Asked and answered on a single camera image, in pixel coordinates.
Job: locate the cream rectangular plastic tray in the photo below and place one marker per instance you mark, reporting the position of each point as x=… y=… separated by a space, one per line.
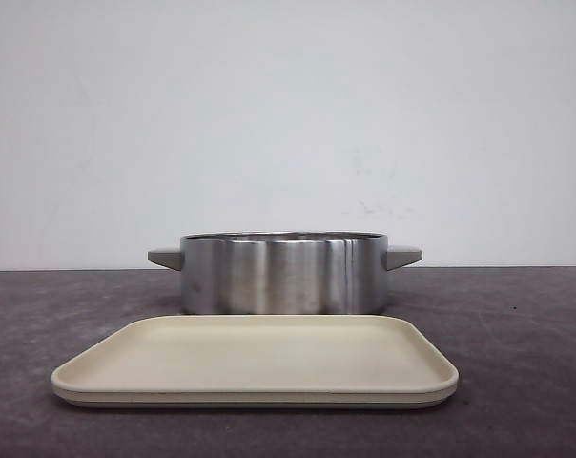
x=275 y=361

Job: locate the stainless steel steamer pot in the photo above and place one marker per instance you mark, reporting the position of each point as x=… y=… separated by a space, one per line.
x=284 y=273

